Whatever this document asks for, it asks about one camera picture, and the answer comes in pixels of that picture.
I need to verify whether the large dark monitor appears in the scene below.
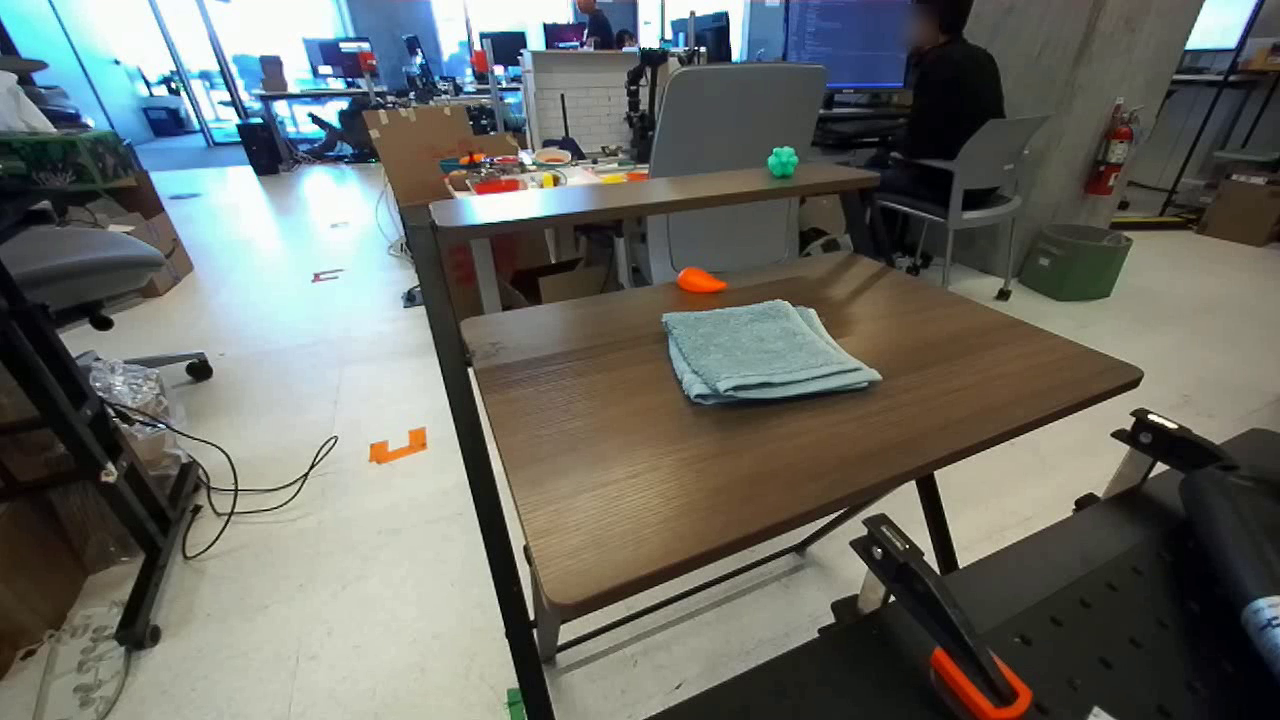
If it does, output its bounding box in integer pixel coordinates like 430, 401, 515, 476
780, 0, 917, 96

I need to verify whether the clear plastic bag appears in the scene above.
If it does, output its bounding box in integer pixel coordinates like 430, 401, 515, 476
73, 352, 175, 442

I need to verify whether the wooden table with white legs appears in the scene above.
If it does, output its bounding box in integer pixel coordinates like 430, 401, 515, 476
424, 155, 885, 314

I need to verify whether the distant seated person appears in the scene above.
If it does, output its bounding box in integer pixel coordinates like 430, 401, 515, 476
573, 0, 625, 52

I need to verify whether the black floor cable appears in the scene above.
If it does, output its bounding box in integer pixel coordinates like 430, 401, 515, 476
110, 396, 344, 565

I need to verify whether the seated person in black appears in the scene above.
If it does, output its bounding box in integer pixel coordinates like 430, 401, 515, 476
889, 0, 1011, 204

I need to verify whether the brown cardboard panel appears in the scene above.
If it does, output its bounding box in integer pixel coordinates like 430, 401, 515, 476
359, 101, 527, 217

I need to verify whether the distant desk monitor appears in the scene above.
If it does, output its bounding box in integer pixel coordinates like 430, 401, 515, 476
304, 34, 383, 84

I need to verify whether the white upright panel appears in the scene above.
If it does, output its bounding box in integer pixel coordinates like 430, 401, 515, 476
524, 48, 642, 151

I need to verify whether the grey padded office chair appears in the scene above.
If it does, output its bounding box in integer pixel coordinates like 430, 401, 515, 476
0, 217, 214, 387

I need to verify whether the black articulated stand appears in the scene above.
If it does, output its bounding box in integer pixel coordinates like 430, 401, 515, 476
621, 48, 672, 164

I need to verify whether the black light stand pole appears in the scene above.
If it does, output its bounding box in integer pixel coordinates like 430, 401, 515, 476
1156, 0, 1272, 230

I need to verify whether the orange floor bracket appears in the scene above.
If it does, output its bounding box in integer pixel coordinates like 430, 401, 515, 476
365, 424, 430, 469

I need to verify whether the black metal stand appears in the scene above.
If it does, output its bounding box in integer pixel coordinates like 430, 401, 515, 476
0, 256, 211, 656

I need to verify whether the black waste bin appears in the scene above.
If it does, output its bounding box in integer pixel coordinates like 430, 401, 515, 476
237, 114, 288, 174

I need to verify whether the red fire extinguisher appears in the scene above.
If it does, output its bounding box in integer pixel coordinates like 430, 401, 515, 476
1081, 96, 1145, 198

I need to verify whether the small orange toy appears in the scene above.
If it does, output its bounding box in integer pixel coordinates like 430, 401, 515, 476
672, 263, 730, 300

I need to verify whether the grey plastic chair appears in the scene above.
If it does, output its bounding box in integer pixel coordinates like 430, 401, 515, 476
642, 61, 830, 283
873, 112, 1052, 303

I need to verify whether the black perforated mounting board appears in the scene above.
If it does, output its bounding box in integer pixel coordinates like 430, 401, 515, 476
653, 424, 1280, 720

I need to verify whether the green plastic bin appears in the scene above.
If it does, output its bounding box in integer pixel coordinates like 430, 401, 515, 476
1017, 221, 1136, 303

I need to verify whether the tray of colourful toys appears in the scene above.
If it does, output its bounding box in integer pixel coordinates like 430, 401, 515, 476
441, 144, 657, 198

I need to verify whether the light blue cloth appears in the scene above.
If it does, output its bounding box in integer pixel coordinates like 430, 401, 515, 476
659, 296, 889, 413

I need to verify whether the brown cardboard box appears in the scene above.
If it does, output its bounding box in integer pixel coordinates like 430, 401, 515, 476
1194, 174, 1280, 248
63, 173, 194, 296
505, 256, 621, 309
0, 491, 95, 672

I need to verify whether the brown wooden table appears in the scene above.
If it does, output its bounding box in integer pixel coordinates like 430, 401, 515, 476
402, 196, 962, 720

